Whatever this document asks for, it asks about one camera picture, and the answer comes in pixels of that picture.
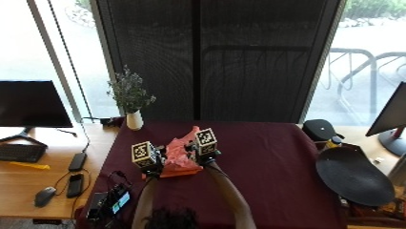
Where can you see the white marker cube glove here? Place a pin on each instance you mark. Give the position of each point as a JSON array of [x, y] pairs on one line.
[[207, 141], [144, 154]]

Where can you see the small white object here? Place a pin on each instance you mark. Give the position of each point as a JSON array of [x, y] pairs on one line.
[[378, 160]]

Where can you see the bunch of small purple flowers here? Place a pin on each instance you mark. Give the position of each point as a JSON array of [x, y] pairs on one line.
[[129, 90]]

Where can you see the black computer mouse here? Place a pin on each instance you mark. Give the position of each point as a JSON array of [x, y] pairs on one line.
[[44, 196]]

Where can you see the maroon tablecloth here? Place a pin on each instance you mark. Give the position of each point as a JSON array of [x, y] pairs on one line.
[[271, 171]]

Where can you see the grey metal bike rack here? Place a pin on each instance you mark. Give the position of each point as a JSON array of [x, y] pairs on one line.
[[364, 76]]

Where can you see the orange cloth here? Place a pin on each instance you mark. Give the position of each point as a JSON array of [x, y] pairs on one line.
[[180, 173]]

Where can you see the black device with lit screen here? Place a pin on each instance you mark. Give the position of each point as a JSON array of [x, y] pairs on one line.
[[111, 200]]

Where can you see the black keyboard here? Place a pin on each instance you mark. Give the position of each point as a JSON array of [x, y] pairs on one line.
[[19, 152]]

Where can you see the white marker cube right glove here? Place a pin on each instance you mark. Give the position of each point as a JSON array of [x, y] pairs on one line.
[[207, 141]]

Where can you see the dark mesh window blind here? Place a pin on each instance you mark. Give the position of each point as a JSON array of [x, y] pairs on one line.
[[220, 57]]

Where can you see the black power adapter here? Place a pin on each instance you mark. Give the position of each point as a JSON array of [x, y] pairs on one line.
[[78, 161]]

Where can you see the person's right hand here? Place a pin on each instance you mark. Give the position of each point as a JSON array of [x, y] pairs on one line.
[[203, 152]]

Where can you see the yellow flat strip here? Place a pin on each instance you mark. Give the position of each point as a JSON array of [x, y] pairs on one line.
[[30, 165]]

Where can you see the person's left hand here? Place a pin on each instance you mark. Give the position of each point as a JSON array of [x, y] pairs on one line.
[[153, 160]]

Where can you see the pink cloth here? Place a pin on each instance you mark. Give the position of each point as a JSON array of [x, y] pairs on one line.
[[180, 152]]

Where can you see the black monitor with red stand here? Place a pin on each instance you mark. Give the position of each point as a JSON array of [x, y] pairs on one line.
[[392, 119]]

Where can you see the white marker cube left glove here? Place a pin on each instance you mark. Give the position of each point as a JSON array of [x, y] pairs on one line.
[[144, 154]]

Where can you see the white vase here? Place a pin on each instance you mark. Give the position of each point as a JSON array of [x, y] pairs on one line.
[[135, 120]]

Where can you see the black round case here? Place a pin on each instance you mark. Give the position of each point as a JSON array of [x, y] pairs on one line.
[[320, 129]]

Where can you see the black smartphone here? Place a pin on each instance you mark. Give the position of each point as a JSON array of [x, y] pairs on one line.
[[75, 185]]

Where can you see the black computer monitor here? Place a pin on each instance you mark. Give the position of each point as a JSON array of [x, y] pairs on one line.
[[30, 105]]

